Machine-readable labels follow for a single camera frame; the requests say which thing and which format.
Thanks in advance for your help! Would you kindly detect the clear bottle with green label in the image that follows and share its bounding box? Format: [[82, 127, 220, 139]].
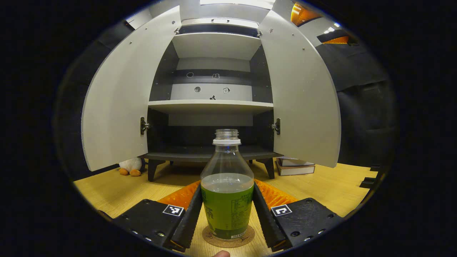
[[200, 129, 255, 241]]

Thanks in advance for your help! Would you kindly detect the white cabinet door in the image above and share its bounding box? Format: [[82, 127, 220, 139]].
[[257, 9, 342, 168], [81, 5, 182, 172]]

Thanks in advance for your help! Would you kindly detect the black backdrop cloth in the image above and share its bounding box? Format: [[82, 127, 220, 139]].
[[54, 20, 398, 181]]

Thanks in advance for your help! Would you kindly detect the round cork coaster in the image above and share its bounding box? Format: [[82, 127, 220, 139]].
[[202, 224, 256, 248]]

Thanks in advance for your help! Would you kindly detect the large ceiling light panel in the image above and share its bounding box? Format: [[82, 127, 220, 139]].
[[199, 0, 275, 9]]

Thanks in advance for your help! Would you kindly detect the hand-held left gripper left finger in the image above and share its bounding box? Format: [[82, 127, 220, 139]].
[[112, 180, 204, 252]]

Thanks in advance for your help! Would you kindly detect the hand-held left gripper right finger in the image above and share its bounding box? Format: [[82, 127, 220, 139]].
[[252, 178, 345, 252]]

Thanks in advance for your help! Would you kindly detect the penguin plush toy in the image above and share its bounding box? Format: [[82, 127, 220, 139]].
[[119, 157, 143, 177]]

